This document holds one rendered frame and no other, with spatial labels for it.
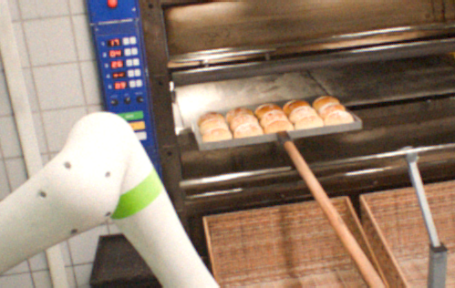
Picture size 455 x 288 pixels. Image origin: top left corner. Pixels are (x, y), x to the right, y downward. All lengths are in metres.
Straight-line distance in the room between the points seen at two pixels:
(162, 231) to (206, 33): 1.10
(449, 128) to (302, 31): 0.71
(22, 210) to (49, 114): 1.25
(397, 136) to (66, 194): 1.71
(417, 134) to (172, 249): 1.49
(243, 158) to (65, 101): 0.66
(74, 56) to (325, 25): 0.84
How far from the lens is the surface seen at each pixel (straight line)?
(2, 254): 1.06
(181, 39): 2.16
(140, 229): 1.17
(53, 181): 0.98
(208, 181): 1.93
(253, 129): 2.13
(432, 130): 2.54
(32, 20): 2.16
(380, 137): 2.46
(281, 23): 2.20
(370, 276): 1.42
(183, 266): 1.22
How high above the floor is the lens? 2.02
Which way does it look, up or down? 23 degrees down
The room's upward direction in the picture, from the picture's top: 5 degrees counter-clockwise
